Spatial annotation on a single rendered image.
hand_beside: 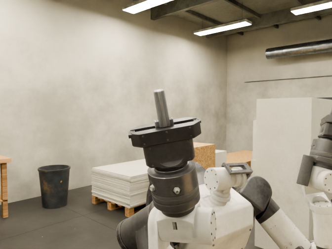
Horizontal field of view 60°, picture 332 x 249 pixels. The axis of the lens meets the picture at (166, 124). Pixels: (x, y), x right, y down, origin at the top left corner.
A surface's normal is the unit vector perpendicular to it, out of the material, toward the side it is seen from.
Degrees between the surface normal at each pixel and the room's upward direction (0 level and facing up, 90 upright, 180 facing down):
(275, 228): 90
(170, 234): 106
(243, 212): 68
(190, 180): 94
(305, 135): 90
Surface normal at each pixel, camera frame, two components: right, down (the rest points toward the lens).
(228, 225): 0.58, -0.34
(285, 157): -0.68, 0.04
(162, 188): -0.38, 0.31
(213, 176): -0.86, -0.04
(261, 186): 0.23, -0.55
